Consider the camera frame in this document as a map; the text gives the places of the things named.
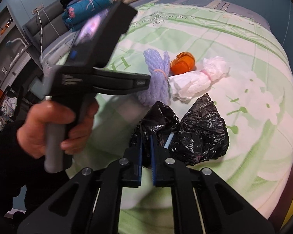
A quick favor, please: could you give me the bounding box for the black plastic bag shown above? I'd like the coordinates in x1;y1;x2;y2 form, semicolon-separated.
129;94;230;168

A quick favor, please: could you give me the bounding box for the yellow rimmed trash bin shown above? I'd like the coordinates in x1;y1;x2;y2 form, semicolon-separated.
280;166;293;230

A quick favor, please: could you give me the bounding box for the person's left hand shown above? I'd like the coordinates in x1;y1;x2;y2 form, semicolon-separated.
17;100;99;159

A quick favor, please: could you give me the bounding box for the striped purple bed sheet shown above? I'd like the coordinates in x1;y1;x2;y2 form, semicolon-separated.
39;0;271;69

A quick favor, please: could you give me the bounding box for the grey padded headboard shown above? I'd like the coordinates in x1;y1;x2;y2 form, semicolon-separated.
22;0;125;54

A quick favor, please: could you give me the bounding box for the blue floral folded blanket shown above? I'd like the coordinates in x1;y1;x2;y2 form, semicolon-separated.
62;0;116;32

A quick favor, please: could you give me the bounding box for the grey shelf unit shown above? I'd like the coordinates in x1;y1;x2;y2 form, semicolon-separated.
0;6;31;98

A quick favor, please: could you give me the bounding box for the white tissue wad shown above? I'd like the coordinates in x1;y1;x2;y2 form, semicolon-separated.
168;56;230;101

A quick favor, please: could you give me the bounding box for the small orange peel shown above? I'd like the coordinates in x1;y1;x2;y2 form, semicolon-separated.
170;52;195;75

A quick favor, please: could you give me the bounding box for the green white quilt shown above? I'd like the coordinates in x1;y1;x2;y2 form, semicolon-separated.
67;3;293;233

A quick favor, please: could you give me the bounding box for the wall power socket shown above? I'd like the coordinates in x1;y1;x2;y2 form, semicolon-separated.
32;4;44;15

